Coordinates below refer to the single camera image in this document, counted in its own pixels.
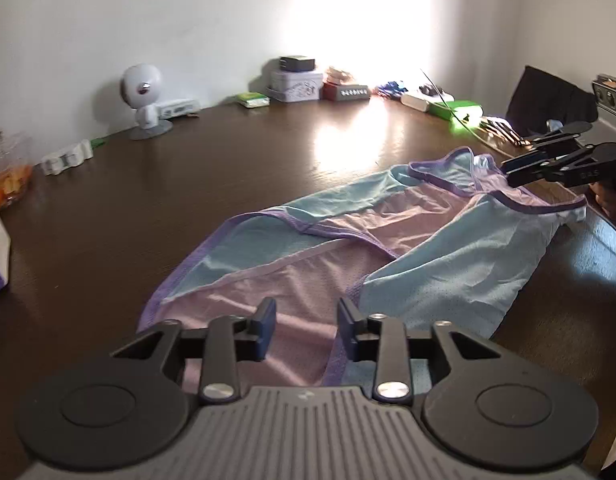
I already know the blue plastic object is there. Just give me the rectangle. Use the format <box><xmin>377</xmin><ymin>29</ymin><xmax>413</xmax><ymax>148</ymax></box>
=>
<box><xmin>377</xmin><ymin>80</ymin><xmax>409</xmax><ymax>99</ymax></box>

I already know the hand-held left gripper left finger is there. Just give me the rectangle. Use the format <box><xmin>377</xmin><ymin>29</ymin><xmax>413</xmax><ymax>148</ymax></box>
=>
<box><xmin>110</xmin><ymin>297</ymin><xmax>277</xmax><ymax>405</ymax></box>

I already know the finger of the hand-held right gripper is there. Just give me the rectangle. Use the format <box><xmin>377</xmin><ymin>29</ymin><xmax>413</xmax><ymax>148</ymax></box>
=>
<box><xmin>527</xmin><ymin>121</ymin><xmax>594</xmax><ymax>156</ymax></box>
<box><xmin>502</xmin><ymin>145</ymin><xmax>590</xmax><ymax>189</ymax></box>

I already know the thin cable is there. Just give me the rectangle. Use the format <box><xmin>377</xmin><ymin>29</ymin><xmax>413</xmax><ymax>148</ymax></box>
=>
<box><xmin>420</xmin><ymin>67</ymin><xmax>477</xmax><ymax>137</ymax></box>

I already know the brown striped object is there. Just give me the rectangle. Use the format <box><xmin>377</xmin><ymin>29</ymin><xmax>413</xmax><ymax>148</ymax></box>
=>
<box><xmin>480</xmin><ymin>116</ymin><xmax>532</xmax><ymax>150</ymax></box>

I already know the green box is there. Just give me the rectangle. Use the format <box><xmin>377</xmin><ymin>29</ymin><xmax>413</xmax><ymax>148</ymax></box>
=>
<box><xmin>428</xmin><ymin>101</ymin><xmax>485</xmax><ymax>122</ymax></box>

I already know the red-sided digital desk clock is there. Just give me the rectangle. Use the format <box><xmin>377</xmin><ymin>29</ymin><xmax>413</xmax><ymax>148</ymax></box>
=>
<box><xmin>321</xmin><ymin>81</ymin><xmax>371</xmax><ymax>102</ymax></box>

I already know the black cloth on chair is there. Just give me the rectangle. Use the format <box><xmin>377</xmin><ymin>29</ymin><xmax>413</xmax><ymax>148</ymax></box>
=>
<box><xmin>505</xmin><ymin>65</ymin><xmax>600</xmax><ymax>137</ymax></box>

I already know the white printed tin box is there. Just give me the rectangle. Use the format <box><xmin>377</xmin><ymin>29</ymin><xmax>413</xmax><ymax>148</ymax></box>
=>
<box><xmin>265</xmin><ymin>71</ymin><xmax>325</xmax><ymax>104</ymax></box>

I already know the white flat box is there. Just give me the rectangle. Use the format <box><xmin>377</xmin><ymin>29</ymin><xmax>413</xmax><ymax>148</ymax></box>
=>
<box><xmin>400</xmin><ymin>91</ymin><xmax>456</xmax><ymax>111</ymax></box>

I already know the white flat device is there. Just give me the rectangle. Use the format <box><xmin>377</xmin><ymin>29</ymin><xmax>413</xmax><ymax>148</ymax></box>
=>
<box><xmin>158</xmin><ymin>99</ymin><xmax>203</xmax><ymax>120</ymax></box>

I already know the pink wrapped packet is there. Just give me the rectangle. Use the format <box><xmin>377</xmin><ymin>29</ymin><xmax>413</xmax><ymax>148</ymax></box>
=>
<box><xmin>325</xmin><ymin>66</ymin><xmax>357</xmax><ymax>86</ymax></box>

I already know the clear container of orange fruit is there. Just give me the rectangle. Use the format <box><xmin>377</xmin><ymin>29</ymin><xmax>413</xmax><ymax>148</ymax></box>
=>
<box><xmin>0</xmin><ymin>132</ymin><xmax>34</xmax><ymax>211</ymax></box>

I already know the grey metal appliance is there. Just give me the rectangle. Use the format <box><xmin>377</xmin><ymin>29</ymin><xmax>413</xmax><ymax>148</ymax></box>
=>
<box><xmin>590</xmin><ymin>74</ymin><xmax>616</xmax><ymax>122</ymax></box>

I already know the person's right hand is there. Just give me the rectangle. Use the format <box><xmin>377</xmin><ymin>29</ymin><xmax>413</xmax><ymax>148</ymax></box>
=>
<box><xmin>590</xmin><ymin>183</ymin><xmax>616</xmax><ymax>222</ymax></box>

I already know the white power strip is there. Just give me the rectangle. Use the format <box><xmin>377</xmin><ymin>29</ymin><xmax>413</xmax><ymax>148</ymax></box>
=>
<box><xmin>40</xmin><ymin>140</ymin><xmax>94</xmax><ymax>177</ymax></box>

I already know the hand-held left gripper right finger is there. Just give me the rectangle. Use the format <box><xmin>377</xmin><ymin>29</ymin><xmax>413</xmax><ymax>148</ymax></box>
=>
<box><xmin>336</xmin><ymin>297</ymin><xmax>502</xmax><ymax>404</ymax></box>

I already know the white round-head figure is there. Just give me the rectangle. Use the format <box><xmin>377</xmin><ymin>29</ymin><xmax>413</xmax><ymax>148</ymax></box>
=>
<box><xmin>119</xmin><ymin>63</ymin><xmax>171</xmax><ymax>141</ymax></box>

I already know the black small box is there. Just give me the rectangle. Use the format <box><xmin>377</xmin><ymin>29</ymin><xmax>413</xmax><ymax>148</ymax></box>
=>
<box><xmin>279</xmin><ymin>55</ymin><xmax>317</xmax><ymax>74</ymax></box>

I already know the pink blue purple tank top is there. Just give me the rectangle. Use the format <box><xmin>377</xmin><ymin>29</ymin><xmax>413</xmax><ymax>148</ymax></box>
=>
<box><xmin>136</xmin><ymin>146</ymin><xmax>588</xmax><ymax>388</ymax></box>

